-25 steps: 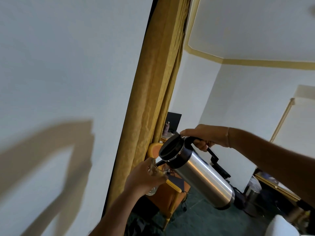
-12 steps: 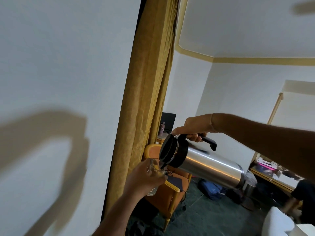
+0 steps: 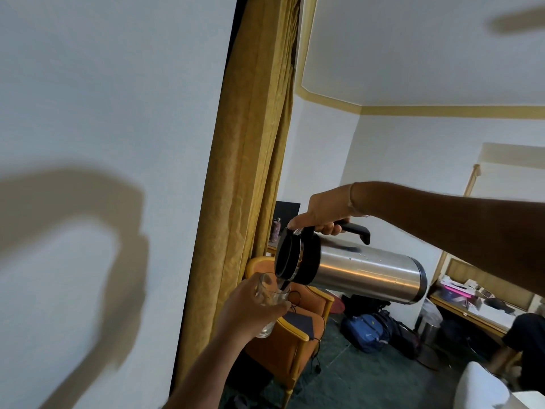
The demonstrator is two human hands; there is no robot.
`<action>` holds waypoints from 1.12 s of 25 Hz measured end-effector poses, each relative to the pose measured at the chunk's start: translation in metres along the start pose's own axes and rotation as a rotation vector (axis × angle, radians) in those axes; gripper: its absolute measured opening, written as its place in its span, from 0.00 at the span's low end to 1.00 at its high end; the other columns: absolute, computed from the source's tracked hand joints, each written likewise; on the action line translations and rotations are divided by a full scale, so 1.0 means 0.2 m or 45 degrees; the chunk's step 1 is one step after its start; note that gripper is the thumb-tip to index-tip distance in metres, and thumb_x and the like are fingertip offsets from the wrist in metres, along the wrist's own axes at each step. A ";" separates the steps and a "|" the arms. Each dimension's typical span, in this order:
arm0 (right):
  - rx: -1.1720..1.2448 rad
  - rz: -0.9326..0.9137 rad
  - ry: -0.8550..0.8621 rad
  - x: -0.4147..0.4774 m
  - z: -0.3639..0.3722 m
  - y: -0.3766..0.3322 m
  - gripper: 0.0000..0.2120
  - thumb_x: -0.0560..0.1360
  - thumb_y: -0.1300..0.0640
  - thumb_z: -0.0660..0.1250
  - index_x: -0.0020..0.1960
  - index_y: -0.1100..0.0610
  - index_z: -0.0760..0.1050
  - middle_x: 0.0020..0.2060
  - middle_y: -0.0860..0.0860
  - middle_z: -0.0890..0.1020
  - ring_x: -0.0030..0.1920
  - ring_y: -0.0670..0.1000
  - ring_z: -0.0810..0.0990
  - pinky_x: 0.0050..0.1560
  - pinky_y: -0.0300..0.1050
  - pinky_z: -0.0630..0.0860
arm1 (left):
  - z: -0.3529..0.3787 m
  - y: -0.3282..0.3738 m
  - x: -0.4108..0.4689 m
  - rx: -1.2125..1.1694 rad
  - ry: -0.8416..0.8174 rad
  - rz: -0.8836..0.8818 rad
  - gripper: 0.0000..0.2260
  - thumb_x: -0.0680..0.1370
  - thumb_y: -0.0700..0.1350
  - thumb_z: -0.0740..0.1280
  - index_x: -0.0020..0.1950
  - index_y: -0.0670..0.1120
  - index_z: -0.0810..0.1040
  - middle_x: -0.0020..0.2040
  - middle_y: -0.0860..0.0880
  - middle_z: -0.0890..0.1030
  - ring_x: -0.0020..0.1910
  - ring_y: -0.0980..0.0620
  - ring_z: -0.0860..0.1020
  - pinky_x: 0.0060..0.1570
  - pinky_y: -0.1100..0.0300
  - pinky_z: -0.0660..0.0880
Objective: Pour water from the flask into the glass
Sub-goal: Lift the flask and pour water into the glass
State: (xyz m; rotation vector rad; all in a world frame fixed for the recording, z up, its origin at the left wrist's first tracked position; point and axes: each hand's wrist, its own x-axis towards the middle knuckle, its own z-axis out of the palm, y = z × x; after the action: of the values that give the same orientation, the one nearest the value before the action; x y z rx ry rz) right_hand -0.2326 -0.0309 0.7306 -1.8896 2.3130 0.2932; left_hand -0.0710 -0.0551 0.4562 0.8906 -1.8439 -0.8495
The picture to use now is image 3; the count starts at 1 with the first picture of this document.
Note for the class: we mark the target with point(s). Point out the person's left hand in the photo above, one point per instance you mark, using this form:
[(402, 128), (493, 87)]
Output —
[(245, 313)]

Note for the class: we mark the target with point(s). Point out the person's right hand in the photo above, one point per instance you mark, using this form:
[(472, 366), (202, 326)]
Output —
[(330, 208)]

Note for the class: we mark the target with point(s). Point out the clear drinking glass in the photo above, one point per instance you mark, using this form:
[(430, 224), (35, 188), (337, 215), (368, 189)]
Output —
[(272, 293)]

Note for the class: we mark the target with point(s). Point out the steel flask with black lid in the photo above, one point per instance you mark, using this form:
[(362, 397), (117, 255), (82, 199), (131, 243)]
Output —
[(366, 270)]

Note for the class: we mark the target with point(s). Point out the person's right forearm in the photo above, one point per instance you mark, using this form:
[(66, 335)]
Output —
[(447, 225)]

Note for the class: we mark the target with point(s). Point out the person's left forearm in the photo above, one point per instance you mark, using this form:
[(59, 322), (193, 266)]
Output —
[(204, 374)]

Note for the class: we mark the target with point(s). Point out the black monitor screen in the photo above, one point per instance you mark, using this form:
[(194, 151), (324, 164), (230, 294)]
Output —
[(286, 215)]

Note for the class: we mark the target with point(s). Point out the orange armchair with yellow trim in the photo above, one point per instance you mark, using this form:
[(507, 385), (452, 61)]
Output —
[(281, 349)]

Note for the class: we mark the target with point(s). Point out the patterned bottle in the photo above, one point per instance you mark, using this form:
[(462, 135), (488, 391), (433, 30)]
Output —
[(275, 230)]

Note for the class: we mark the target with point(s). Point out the dark flat pouch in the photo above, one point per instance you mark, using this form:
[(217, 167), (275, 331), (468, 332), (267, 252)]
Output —
[(304, 325)]

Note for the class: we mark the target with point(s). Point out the golden yellow curtain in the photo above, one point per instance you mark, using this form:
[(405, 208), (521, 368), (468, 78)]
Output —
[(242, 166)]

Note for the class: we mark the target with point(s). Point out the large black bag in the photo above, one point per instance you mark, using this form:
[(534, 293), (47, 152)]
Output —
[(364, 305)]

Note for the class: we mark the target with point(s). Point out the blue backpack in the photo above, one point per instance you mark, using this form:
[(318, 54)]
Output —
[(364, 334)]

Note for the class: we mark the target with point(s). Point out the small black bag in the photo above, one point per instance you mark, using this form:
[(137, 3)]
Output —
[(402, 336)]

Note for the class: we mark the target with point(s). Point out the pink box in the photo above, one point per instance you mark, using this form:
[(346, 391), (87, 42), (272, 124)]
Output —
[(455, 290)]

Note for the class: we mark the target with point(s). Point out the steel trash bin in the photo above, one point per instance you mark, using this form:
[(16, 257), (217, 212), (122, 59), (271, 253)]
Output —
[(429, 332)]

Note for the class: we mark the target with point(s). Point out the wooden desk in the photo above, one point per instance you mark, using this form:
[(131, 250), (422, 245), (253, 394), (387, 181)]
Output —
[(468, 317)]

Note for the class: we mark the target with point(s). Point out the white bed mattress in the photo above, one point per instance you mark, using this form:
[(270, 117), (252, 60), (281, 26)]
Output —
[(485, 389)]

